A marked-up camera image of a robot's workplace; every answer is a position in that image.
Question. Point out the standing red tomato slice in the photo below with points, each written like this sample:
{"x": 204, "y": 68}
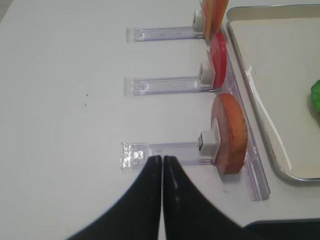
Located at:
{"x": 218, "y": 59}

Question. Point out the clear rack rail left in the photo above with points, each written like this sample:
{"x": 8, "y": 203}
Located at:
{"x": 253, "y": 171}

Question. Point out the orange cheese slice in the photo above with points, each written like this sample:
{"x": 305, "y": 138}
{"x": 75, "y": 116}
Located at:
{"x": 219, "y": 9}
{"x": 209, "y": 9}

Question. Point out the clear tomato pusher track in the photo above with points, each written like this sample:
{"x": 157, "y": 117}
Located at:
{"x": 201, "y": 83}

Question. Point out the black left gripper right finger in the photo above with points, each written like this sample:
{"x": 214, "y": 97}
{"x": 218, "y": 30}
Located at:
{"x": 188, "y": 215}

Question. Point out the clear cheese pusher track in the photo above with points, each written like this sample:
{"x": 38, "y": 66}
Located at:
{"x": 196, "y": 31}

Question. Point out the white rectangular metal tray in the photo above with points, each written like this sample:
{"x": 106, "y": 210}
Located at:
{"x": 278, "y": 52}

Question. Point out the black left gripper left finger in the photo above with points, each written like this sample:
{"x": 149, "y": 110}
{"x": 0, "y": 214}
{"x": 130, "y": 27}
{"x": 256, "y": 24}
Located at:
{"x": 136, "y": 215}

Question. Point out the clear bun pusher track left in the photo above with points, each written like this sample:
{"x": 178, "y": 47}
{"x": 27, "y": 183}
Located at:
{"x": 202, "y": 152}

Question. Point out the green lettuce leaf on tray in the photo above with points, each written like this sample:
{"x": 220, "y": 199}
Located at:
{"x": 315, "y": 95}

